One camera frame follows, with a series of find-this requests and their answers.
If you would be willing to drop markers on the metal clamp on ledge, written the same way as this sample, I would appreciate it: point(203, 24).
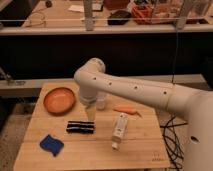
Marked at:
point(10, 81)

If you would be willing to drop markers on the orange wooden bowl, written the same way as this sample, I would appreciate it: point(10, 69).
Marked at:
point(59, 100)

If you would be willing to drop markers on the wooden cutting board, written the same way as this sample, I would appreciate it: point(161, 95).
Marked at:
point(142, 146)

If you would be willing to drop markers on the orange basket on bench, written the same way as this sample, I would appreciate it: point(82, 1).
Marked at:
point(142, 15)

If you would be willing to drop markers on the orange carrot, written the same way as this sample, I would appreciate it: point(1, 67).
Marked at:
point(127, 110)

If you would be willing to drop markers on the blue cloth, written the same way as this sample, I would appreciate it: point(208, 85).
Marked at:
point(52, 145)

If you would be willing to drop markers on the black and white striped block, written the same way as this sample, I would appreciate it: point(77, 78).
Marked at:
point(83, 127)

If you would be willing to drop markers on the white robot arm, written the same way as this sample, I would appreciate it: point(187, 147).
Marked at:
point(193, 105)

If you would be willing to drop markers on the white paper sheet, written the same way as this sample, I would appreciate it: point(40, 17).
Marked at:
point(76, 8)

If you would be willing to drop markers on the grey metal post right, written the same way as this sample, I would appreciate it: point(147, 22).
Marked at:
point(185, 9)

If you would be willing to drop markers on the clear plastic cup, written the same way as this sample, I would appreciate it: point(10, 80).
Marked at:
point(101, 101)

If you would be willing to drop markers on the black pouch on bench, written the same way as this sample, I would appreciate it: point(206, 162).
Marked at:
point(119, 17)

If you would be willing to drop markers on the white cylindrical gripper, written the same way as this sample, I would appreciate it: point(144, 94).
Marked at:
point(90, 110)

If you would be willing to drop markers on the white plastic bottle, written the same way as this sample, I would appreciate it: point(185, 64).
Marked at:
point(119, 130)

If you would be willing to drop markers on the grey metal post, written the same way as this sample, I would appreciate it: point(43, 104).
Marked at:
point(185, 9)
point(88, 14)

